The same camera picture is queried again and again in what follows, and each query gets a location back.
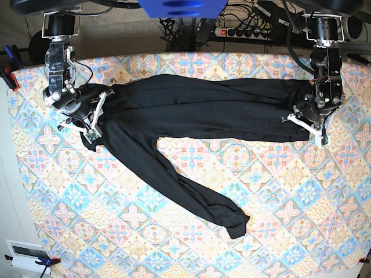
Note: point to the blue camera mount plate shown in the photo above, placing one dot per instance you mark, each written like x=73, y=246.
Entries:
x=208, y=9

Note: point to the patterned tablecloth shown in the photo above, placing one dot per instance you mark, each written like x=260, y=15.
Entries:
x=309, y=207

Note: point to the blue clamp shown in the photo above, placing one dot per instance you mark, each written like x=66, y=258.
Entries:
x=43, y=261
x=7, y=72

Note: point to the blue clamp upper left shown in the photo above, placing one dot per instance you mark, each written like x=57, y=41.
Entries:
x=7, y=72

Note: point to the white power strip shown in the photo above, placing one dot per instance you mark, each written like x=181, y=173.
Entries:
x=242, y=33

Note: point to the white speaker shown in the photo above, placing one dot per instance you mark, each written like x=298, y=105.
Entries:
x=353, y=27

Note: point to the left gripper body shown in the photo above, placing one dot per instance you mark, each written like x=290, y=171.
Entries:
x=319, y=105

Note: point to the black round stool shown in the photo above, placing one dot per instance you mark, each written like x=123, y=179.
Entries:
x=37, y=48

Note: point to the white floor box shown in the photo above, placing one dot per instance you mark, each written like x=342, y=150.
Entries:
x=25, y=255

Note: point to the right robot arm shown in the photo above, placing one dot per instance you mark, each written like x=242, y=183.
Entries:
x=60, y=23

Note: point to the black t-shirt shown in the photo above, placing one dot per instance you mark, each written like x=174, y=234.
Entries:
x=137, y=114

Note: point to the orange clamp lower right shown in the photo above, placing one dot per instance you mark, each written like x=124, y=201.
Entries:
x=364, y=261

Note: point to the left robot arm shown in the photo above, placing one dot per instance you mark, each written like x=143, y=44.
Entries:
x=323, y=24

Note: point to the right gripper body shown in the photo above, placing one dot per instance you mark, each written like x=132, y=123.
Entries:
x=78, y=106

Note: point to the blue clamp lower left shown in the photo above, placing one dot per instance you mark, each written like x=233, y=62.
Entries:
x=43, y=261

